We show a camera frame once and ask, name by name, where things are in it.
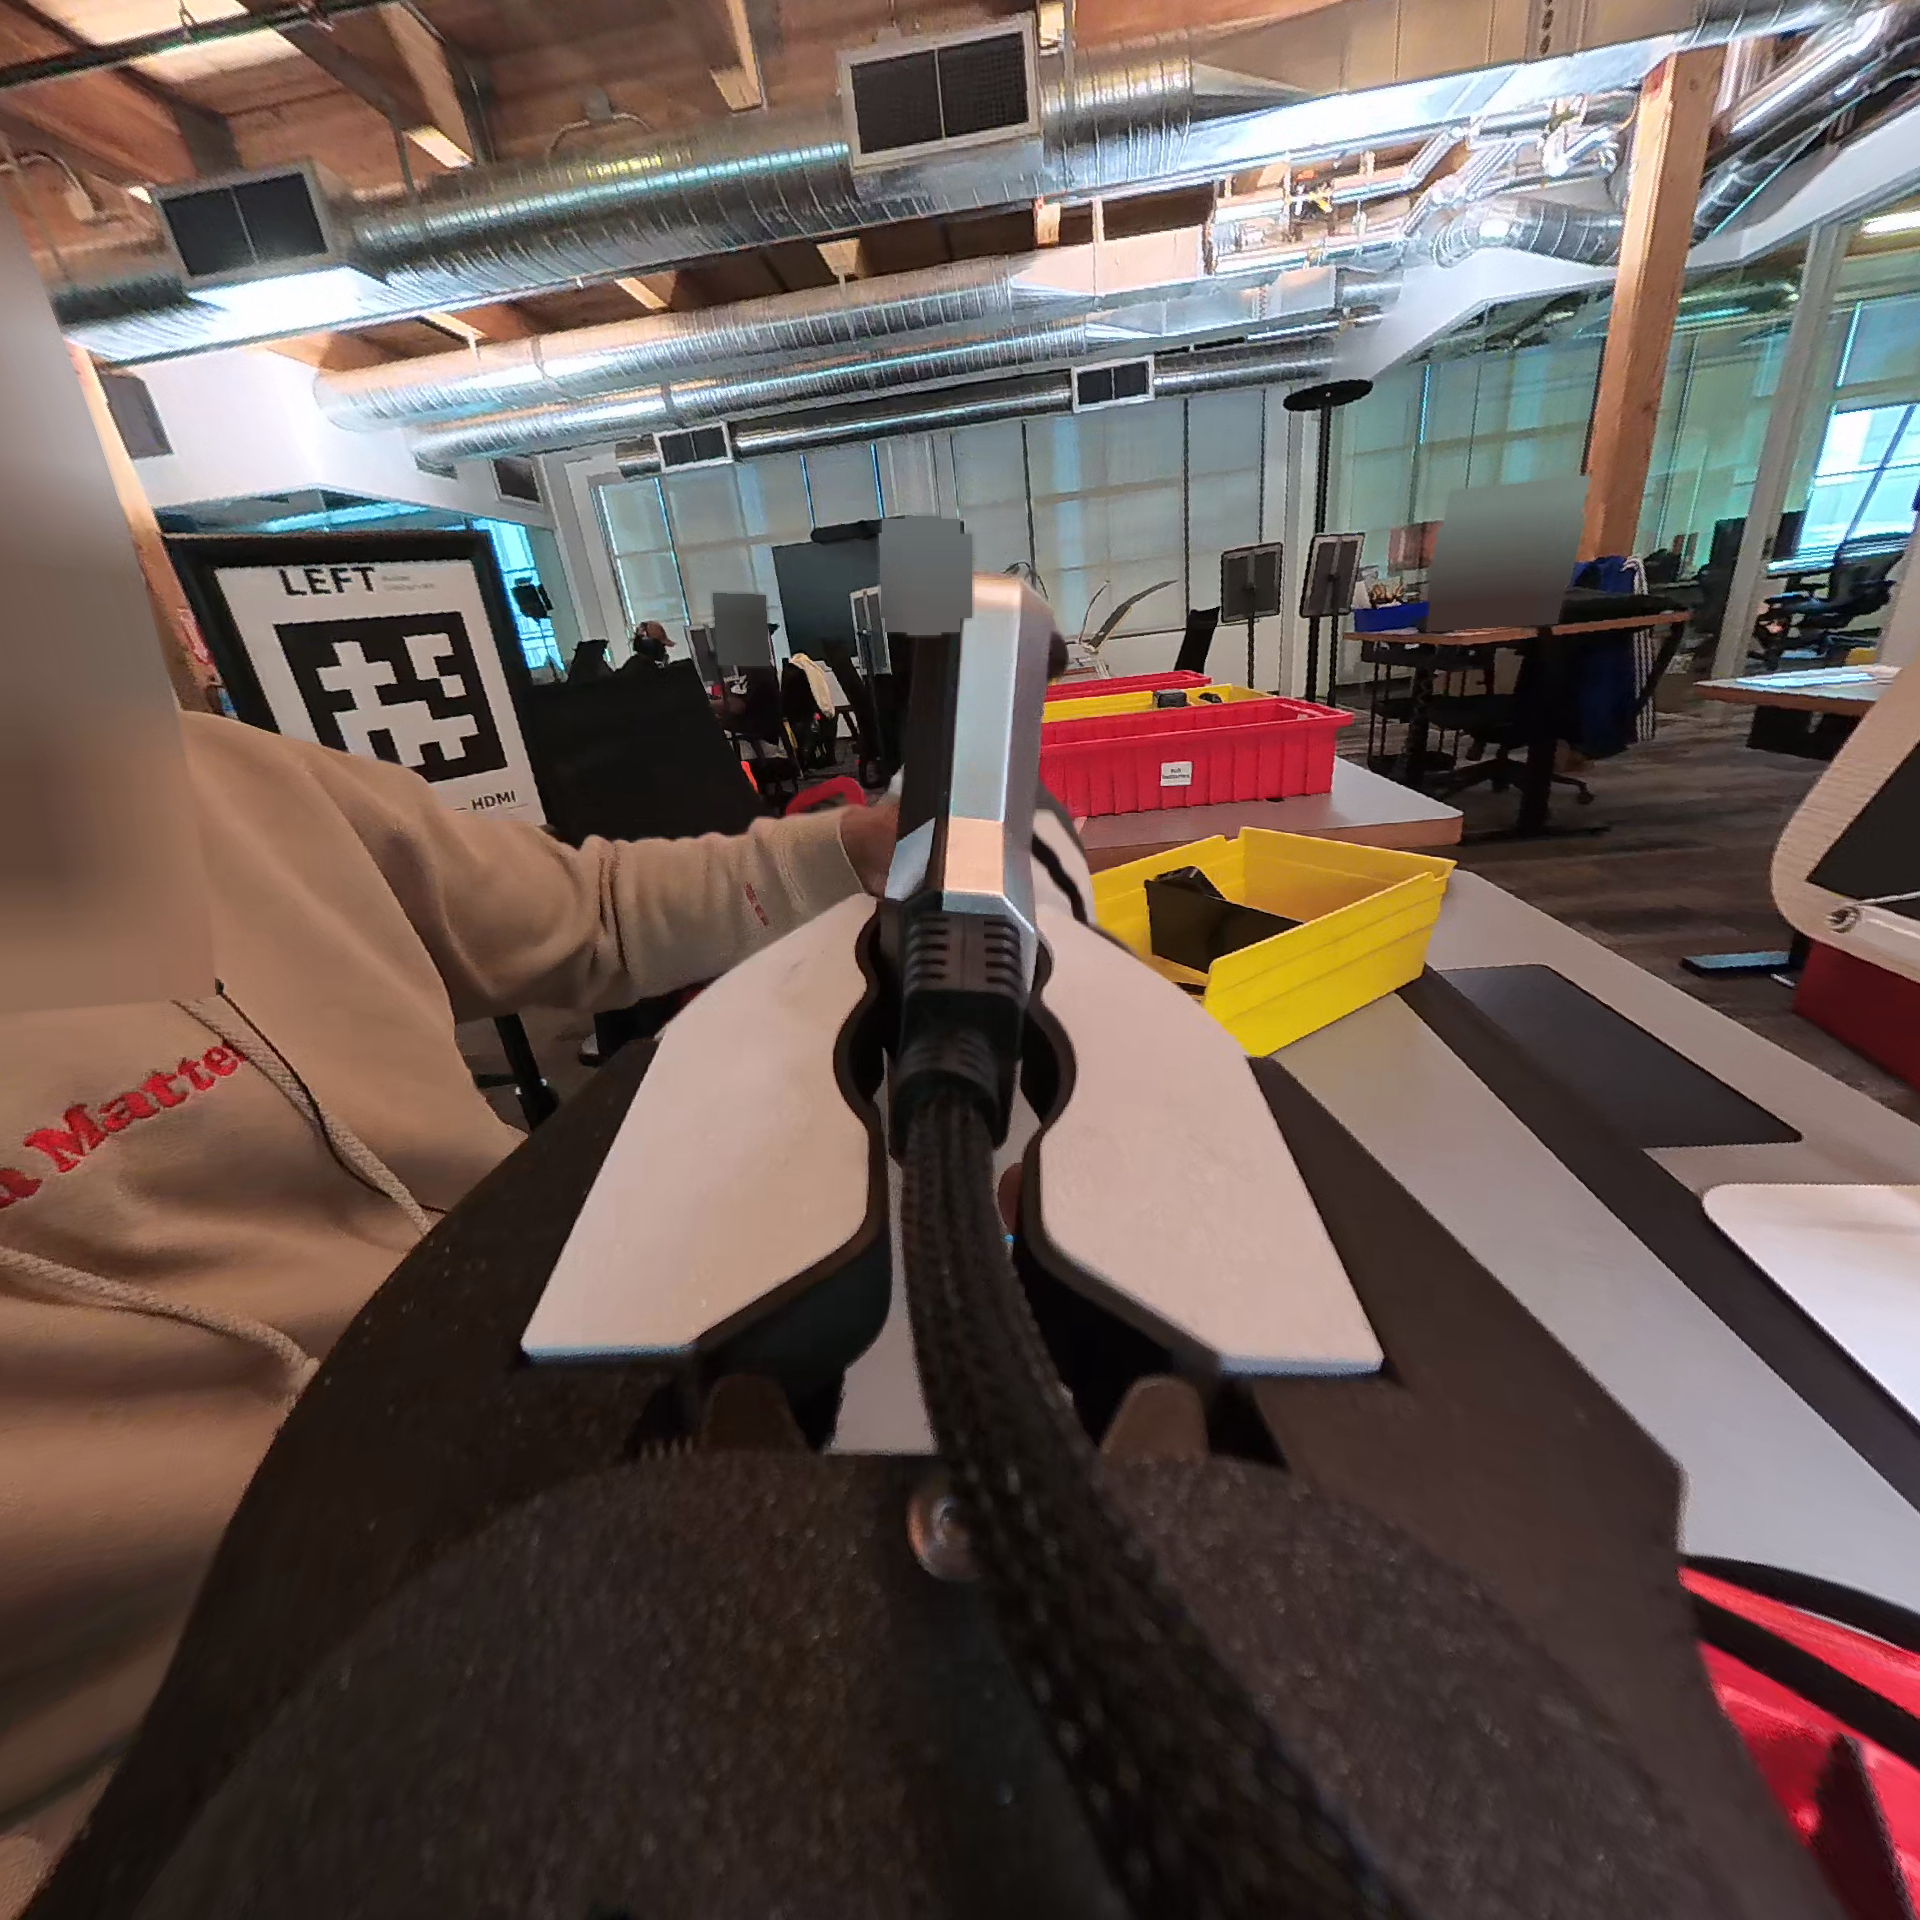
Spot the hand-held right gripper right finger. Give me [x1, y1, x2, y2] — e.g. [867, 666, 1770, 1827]
[1017, 908, 1388, 1377]

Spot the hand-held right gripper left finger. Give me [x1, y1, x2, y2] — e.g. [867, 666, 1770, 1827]
[516, 892, 894, 1366]

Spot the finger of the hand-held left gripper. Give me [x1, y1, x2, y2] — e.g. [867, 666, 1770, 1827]
[1032, 791, 1104, 923]

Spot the black braided hdmi cable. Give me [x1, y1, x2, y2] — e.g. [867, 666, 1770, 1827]
[874, 570, 1361, 1920]

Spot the yellow storage bin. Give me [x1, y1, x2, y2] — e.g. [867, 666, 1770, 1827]
[1089, 826, 1460, 1058]
[1043, 681, 1280, 725]

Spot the person's left forearm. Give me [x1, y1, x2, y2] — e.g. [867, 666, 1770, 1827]
[346, 779, 865, 1037]

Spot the large red storage bin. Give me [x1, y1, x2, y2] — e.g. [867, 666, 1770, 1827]
[1038, 692, 1355, 821]

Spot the black bin divider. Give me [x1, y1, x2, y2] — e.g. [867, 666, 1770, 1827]
[1144, 863, 1306, 970]

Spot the grey side table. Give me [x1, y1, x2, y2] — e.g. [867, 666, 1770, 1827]
[1073, 756, 1467, 874]

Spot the tablet on floor stand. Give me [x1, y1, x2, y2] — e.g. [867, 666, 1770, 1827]
[1219, 542, 1288, 707]
[1296, 530, 1367, 705]

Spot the black office chair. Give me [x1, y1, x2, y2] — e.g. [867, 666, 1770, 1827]
[516, 660, 770, 841]

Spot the wooden top desk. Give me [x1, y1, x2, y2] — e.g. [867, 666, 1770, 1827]
[1691, 668, 1920, 759]
[1343, 603, 1694, 841]

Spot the black floor lamp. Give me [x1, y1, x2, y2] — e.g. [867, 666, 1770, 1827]
[1284, 378, 1377, 707]

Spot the person's torso in beige hoodie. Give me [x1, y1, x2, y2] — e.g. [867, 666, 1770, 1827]
[0, 708, 530, 1869]

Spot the framed black white marker sign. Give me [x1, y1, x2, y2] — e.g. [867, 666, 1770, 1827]
[163, 525, 553, 829]

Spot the blue jacket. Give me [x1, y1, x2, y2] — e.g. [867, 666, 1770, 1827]
[1574, 556, 1656, 759]

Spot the white tablet stand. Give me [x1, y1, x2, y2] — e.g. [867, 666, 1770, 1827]
[1703, 1181, 1920, 1407]

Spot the red box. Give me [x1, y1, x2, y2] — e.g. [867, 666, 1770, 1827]
[1792, 937, 1920, 1087]

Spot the ceiling air vent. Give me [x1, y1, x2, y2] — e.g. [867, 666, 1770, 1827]
[146, 161, 354, 291]
[834, 12, 1047, 171]

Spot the silver ventilation duct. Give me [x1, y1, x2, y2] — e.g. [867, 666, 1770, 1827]
[54, 29, 1667, 369]
[311, 246, 1344, 470]

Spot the wooden post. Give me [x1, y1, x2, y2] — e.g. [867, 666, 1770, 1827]
[1580, 45, 1731, 564]

